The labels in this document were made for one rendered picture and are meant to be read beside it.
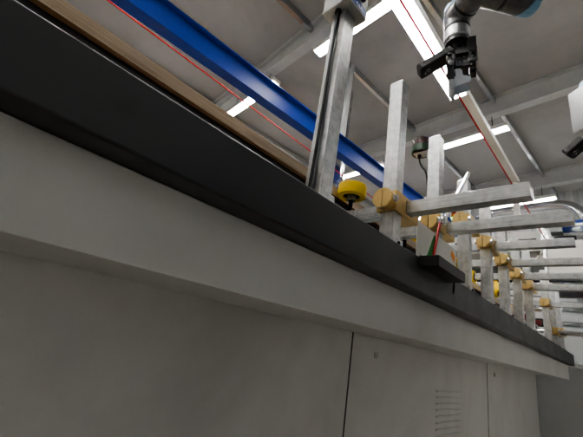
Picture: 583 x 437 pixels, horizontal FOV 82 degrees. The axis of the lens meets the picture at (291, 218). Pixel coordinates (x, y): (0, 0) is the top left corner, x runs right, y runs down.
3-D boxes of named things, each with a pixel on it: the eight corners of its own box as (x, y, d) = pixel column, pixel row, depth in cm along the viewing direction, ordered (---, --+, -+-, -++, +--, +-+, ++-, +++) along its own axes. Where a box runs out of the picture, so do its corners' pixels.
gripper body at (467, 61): (478, 60, 94) (476, 29, 98) (444, 66, 98) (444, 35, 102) (476, 79, 101) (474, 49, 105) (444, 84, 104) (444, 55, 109)
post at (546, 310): (553, 348, 204) (546, 270, 220) (552, 347, 201) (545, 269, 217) (546, 347, 206) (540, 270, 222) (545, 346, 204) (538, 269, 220)
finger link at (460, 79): (472, 88, 93) (470, 63, 96) (448, 92, 95) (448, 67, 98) (471, 96, 95) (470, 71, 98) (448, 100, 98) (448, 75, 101)
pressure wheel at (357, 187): (358, 229, 95) (362, 192, 99) (367, 220, 88) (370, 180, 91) (330, 224, 95) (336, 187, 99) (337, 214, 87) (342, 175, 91)
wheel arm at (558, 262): (584, 266, 133) (583, 257, 134) (583, 264, 131) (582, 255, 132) (453, 269, 167) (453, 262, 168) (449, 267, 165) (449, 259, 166)
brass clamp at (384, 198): (420, 225, 82) (421, 206, 83) (394, 205, 73) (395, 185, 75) (396, 228, 86) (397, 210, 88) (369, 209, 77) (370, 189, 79)
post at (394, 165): (399, 254, 75) (409, 84, 91) (391, 250, 73) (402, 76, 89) (384, 255, 77) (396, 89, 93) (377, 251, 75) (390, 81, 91)
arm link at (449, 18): (453, -9, 104) (438, 16, 112) (453, 16, 101) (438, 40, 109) (476, -4, 105) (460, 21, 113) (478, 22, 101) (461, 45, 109)
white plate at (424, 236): (456, 283, 96) (456, 250, 99) (417, 258, 79) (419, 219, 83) (455, 283, 96) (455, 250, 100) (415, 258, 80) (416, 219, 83)
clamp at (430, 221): (455, 242, 100) (455, 226, 101) (436, 227, 91) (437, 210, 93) (435, 244, 103) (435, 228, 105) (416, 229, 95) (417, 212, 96)
